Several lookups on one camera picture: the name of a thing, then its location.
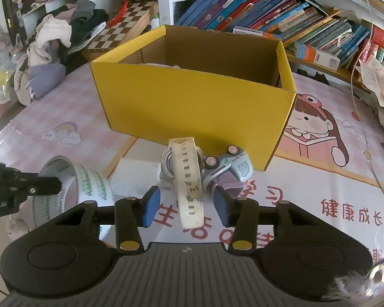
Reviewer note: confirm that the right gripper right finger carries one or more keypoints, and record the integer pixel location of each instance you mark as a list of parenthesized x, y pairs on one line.
[(241, 214)]

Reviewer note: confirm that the pile of clothes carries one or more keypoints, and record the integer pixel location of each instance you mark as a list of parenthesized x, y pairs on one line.
[(35, 70)]

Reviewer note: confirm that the pink printed table mat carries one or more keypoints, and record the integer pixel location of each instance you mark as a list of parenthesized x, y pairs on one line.
[(330, 162)]

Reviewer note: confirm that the stack of papers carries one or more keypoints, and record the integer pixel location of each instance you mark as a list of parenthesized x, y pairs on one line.
[(372, 76)]

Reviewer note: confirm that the white wrist watch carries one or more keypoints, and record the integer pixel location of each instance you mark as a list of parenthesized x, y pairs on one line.
[(182, 165)]

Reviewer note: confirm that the yellow cardboard box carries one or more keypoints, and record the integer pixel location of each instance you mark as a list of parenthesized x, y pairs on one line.
[(230, 89)]

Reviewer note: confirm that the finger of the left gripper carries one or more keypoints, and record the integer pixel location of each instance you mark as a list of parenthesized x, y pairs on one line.
[(17, 184)]

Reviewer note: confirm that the orange white medicine box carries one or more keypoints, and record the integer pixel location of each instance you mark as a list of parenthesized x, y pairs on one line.
[(316, 56)]

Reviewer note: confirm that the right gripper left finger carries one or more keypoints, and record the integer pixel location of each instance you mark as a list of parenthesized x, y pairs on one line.
[(132, 213)]

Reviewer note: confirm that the wooden chess board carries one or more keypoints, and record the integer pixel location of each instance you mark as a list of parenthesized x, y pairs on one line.
[(135, 21)]

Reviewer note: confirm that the pink plush pig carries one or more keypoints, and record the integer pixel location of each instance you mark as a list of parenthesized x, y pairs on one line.
[(161, 65)]

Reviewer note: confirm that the clear packing tape roll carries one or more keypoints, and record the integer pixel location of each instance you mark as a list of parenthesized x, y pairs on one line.
[(78, 184)]

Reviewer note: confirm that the grey shelf unit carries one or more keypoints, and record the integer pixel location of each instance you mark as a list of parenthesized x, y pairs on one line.
[(369, 11)]

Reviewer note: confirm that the small toy car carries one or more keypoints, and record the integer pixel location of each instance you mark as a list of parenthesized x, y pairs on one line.
[(230, 171)]

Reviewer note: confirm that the row of leaning books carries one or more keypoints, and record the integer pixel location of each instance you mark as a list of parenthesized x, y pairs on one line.
[(305, 21)]

